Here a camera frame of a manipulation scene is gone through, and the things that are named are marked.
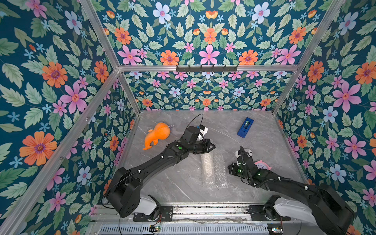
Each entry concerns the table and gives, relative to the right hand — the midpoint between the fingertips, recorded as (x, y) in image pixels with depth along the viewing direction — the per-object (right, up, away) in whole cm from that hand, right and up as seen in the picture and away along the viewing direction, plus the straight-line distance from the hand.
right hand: (229, 165), depth 86 cm
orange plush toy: (-44, +20, +12) cm, 49 cm away
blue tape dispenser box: (+15, +22, +18) cm, 32 cm away
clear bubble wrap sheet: (-9, -3, 0) cm, 10 cm away
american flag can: (+14, +7, +7) cm, 17 cm away
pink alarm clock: (+20, 0, +2) cm, 20 cm away
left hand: (-8, +13, -11) cm, 19 cm away
